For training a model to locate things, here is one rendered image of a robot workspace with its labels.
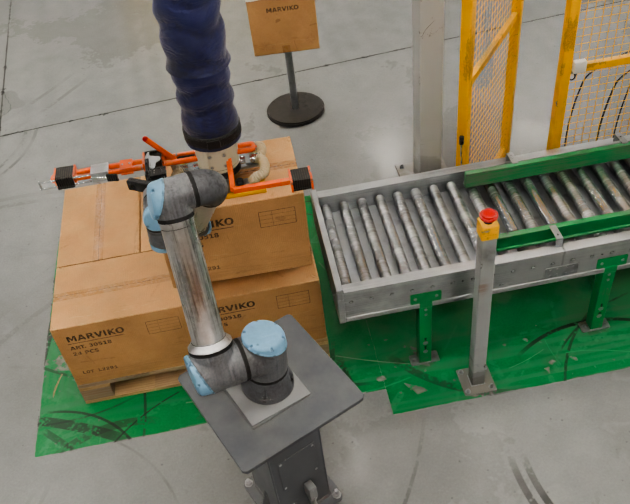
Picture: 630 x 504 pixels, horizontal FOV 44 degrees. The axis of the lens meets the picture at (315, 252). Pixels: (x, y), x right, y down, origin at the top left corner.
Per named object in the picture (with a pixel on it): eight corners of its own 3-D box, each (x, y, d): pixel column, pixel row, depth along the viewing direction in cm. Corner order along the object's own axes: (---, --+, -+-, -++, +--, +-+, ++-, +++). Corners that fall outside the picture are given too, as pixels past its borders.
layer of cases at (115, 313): (296, 206, 444) (288, 149, 417) (327, 337, 373) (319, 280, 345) (87, 244, 438) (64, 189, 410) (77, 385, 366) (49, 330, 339)
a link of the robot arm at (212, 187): (226, 155, 241) (202, 210, 305) (187, 166, 238) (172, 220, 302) (238, 190, 240) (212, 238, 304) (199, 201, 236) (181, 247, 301)
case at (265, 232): (298, 206, 364) (289, 135, 337) (312, 264, 335) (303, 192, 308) (171, 227, 361) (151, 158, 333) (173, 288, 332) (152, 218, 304)
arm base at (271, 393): (305, 384, 278) (304, 367, 272) (263, 414, 269) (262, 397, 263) (271, 353, 289) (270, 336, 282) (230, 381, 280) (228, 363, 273)
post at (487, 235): (480, 373, 367) (494, 213, 298) (485, 384, 362) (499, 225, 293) (466, 375, 366) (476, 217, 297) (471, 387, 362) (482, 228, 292)
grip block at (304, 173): (310, 175, 299) (309, 165, 295) (314, 189, 292) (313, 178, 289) (288, 179, 298) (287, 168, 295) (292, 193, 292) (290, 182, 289)
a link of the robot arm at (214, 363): (250, 388, 260) (196, 174, 234) (201, 407, 254) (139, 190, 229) (237, 371, 273) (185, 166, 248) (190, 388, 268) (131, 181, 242)
